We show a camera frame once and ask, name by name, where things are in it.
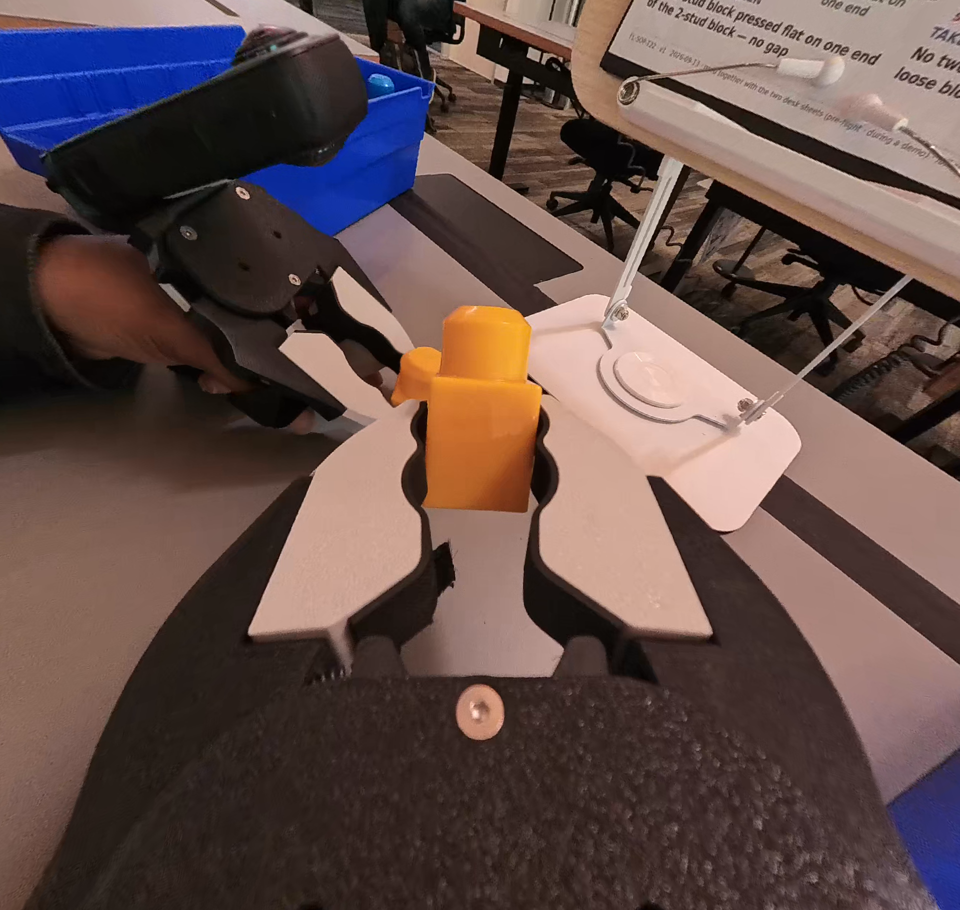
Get person's left hand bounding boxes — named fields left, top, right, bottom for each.
left=36, top=237, right=318, bottom=436

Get black office chair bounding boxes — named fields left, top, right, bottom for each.
left=712, top=246, right=901, bottom=371
left=547, top=116, right=676, bottom=251

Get black cable flap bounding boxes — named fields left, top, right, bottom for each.
left=390, top=172, right=585, bottom=319

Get printed instruction sheet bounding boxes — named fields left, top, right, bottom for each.
left=600, top=0, right=960, bottom=210

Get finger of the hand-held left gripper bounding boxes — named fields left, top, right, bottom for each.
left=277, top=329, right=396, bottom=427
left=298, top=265, right=417, bottom=373

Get brown wooden desk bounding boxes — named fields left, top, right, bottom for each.
left=453, top=1, right=579, bottom=191

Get white document stand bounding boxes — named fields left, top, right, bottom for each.
left=525, top=0, right=960, bottom=534

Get blue plastic bin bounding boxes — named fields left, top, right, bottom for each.
left=0, top=25, right=436, bottom=238
left=885, top=771, right=960, bottom=910

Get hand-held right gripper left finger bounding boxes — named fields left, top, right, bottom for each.
left=247, top=403, right=457, bottom=670

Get person's left forearm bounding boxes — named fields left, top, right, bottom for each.
left=0, top=201, right=147, bottom=405

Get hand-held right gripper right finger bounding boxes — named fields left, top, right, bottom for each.
left=522, top=397, right=715, bottom=658

